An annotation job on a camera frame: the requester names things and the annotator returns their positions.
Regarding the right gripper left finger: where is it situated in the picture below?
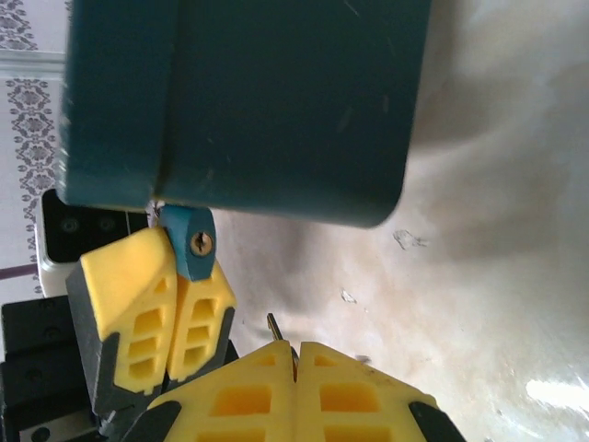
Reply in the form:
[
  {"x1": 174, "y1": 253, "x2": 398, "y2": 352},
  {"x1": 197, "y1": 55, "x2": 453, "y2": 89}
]
[{"x1": 123, "y1": 340, "x2": 298, "y2": 442}]

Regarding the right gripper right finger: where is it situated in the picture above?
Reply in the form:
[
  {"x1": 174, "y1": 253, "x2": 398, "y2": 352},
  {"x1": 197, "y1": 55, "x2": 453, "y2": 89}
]
[{"x1": 296, "y1": 341, "x2": 466, "y2": 442}]

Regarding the starry night tin box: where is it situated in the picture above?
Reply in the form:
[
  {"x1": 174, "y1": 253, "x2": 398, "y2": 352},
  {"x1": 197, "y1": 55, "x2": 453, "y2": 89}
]
[{"x1": 57, "y1": 0, "x2": 434, "y2": 230}]

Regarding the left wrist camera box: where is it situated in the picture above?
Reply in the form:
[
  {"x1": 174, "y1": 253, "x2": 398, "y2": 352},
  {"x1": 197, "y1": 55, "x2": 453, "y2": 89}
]
[{"x1": 34, "y1": 188, "x2": 153, "y2": 296}]

